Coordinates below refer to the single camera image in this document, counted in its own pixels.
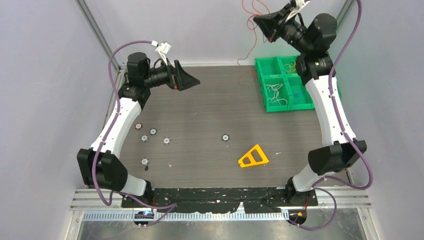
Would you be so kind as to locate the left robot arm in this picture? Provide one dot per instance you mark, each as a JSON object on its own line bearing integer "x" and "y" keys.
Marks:
{"x": 100, "y": 165}

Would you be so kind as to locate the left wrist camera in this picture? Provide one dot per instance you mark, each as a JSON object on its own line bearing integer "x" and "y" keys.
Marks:
{"x": 162, "y": 49}

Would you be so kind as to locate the poker chip lower left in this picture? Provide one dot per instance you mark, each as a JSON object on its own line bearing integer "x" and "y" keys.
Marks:
{"x": 144, "y": 161}

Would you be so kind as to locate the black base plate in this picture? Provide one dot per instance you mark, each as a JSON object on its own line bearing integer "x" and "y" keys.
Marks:
{"x": 224, "y": 200}

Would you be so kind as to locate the right controller board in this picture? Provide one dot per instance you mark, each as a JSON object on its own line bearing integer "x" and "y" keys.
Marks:
{"x": 297, "y": 217}

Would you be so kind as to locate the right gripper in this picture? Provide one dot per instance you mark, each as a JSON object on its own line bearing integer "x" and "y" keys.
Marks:
{"x": 271, "y": 24}

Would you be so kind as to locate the poker chip centre right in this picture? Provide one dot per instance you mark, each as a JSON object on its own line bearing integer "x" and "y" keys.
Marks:
{"x": 225, "y": 137}

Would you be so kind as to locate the left controller board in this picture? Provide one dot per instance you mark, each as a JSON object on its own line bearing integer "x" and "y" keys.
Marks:
{"x": 143, "y": 217}

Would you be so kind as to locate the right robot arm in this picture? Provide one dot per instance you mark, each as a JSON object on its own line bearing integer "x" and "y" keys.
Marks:
{"x": 340, "y": 146}

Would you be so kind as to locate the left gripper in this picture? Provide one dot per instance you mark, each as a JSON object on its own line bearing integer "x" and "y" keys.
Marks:
{"x": 178, "y": 78}

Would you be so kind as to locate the green compartment bin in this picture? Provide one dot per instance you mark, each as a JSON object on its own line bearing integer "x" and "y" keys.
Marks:
{"x": 281, "y": 87}

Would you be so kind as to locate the controller board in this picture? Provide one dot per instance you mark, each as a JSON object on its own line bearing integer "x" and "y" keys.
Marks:
{"x": 143, "y": 217}
{"x": 297, "y": 217}

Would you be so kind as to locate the poker chip upper left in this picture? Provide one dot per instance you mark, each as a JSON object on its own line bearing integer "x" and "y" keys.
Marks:
{"x": 153, "y": 131}

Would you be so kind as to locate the yellow triangular plastic part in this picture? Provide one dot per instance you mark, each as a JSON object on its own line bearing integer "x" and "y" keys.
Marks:
{"x": 254, "y": 157}

